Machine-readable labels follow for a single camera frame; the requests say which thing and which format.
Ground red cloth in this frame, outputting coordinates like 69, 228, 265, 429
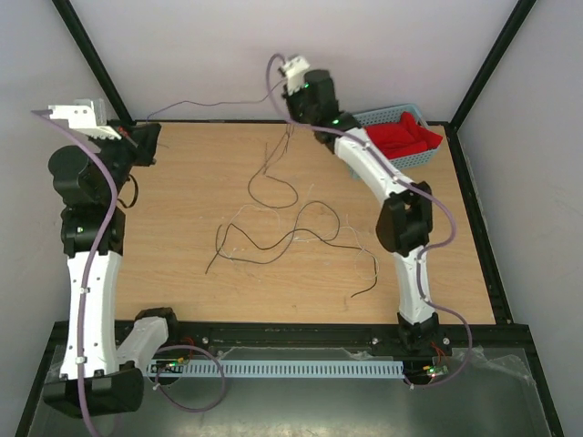
365, 112, 443, 159

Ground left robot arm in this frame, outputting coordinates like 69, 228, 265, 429
43, 122, 182, 418

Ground thin purple wire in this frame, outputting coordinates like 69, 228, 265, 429
146, 93, 274, 123

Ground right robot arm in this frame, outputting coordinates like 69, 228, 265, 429
279, 67, 439, 354

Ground black wire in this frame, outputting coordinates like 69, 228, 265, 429
204, 221, 378, 300

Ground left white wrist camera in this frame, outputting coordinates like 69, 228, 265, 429
47, 98, 122, 140

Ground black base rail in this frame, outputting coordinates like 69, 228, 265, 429
127, 323, 455, 357

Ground black wires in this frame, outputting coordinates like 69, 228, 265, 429
216, 122, 341, 265

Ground light blue slotted cable duct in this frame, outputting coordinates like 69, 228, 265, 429
146, 360, 404, 380

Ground blue perforated plastic basket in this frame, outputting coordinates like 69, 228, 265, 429
354, 103, 444, 170

